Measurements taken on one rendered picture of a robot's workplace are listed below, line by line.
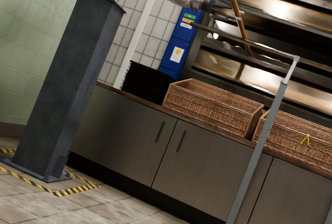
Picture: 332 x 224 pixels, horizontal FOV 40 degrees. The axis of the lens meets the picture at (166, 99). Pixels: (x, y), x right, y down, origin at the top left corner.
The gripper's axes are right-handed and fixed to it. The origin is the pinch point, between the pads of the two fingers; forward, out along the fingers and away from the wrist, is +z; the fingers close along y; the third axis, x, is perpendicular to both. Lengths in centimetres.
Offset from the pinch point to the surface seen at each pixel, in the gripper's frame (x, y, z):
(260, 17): -64, -20, 3
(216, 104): -29, 48, 3
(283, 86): -17.8, 25.8, 36.5
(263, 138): -18, 58, 37
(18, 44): -6, 59, -124
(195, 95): -29, 48, -11
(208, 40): -79, 4, -29
